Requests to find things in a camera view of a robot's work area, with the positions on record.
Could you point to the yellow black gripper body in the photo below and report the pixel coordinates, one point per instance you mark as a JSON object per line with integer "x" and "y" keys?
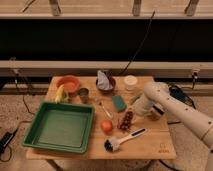
{"x": 155, "y": 113}

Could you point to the dark red grape bunch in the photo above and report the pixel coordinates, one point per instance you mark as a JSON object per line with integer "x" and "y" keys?
{"x": 126, "y": 121}

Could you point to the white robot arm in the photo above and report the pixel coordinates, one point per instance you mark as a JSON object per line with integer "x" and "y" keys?
{"x": 199, "y": 123}

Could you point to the white paper cup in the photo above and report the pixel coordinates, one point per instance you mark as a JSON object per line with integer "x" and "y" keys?
{"x": 130, "y": 82}

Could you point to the small metal cup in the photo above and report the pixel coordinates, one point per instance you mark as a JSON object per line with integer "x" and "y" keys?
{"x": 84, "y": 95}

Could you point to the green chili pepper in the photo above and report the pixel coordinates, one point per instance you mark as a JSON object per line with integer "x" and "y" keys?
{"x": 134, "y": 99}

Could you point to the blue black box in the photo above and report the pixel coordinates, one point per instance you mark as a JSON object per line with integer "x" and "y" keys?
{"x": 178, "y": 94}

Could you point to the green sponge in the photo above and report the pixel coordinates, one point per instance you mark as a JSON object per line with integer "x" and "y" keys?
{"x": 119, "y": 103}

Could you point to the metal spoon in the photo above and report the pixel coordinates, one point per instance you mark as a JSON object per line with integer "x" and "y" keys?
{"x": 105, "y": 110}

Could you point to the orange tomato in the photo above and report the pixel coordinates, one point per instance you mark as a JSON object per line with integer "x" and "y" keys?
{"x": 106, "y": 126}

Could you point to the white dish brush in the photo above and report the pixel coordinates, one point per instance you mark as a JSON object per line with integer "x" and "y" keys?
{"x": 113, "y": 143}

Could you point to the dark brown bowl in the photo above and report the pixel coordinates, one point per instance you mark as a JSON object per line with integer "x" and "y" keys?
{"x": 113, "y": 84}

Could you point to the crumpled grey cloth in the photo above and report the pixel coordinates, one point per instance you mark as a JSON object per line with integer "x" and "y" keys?
{"x": 103, "y": 80}

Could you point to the orange plastic bowl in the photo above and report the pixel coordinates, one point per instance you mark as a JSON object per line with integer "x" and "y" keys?
{"x": 71, "y": 83}

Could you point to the green plastic tray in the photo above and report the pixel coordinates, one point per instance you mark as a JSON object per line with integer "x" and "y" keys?
{"x": 60, "y": 127}

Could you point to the black power adapter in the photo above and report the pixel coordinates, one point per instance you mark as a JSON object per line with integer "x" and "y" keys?
{"x": 5, "y": 140}

